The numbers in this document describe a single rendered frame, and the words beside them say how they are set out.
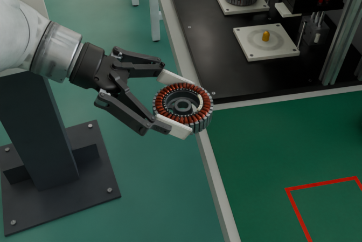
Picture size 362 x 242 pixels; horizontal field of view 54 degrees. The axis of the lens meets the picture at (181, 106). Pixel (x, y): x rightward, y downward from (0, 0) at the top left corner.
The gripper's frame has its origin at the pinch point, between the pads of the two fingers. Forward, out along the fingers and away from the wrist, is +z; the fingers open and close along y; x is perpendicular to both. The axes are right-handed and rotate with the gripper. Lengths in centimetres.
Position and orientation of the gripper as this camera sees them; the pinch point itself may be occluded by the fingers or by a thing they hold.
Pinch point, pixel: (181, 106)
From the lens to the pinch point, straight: 66.6
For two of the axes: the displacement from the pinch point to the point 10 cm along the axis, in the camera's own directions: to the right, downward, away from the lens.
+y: -0.6, 7.1, -7.0
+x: 4.8, -5.9, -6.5
